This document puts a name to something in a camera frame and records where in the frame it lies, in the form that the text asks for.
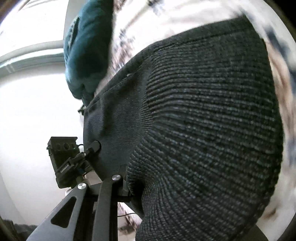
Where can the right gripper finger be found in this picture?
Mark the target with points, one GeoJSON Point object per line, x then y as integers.
{"type": "Point", "coordinates": [87, 212]}

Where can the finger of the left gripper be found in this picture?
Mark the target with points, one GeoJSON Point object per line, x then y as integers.
{"type": "Point", "coordinates": [92, 152]}

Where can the black striped sweater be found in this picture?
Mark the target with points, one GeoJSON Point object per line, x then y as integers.
{"type": "Point", "coordinates": [196, 138]}

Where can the teal folded quilt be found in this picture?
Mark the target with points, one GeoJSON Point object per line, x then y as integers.
{"type": "Point", "coordinates": [86, 49]}

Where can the floral fleece bed blanket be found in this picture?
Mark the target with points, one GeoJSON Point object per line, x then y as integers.
{"type": "Point", "coordinates": [208, 27]}

